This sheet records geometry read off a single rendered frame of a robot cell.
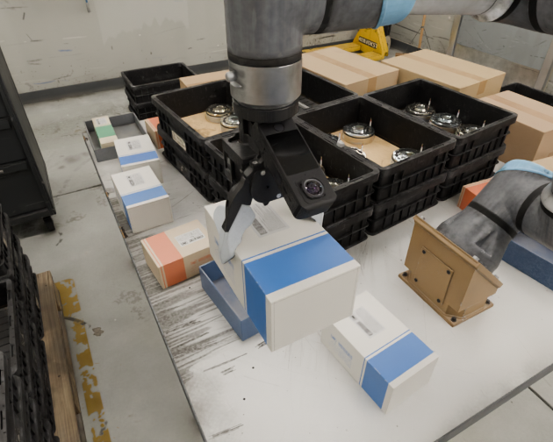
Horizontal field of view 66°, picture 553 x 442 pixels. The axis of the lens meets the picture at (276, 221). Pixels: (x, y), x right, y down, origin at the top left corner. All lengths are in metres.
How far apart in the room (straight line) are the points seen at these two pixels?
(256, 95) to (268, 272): 0.20
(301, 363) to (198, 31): 3.92
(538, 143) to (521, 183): 0.68
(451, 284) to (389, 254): 0.24
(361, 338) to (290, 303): 0.41
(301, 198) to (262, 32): 0.16
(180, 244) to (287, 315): 0.65
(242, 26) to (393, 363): 0.65
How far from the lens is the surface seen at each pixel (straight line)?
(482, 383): 1.00
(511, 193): 1.00
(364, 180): 1.06
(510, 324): 1.13
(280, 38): 0.42
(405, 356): 0.87
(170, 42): 4.47
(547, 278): 1.25
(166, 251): 1.09
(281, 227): 0.56
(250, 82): 0.43
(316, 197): 0.43
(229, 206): 0.48
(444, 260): 1.00
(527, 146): 1.70
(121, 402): 1.79
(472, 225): 0.99
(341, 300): 0.54
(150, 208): 1.26
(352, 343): 0.87
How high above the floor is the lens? 1.48
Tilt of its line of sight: 38 degrees down
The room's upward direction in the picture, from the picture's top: straight up
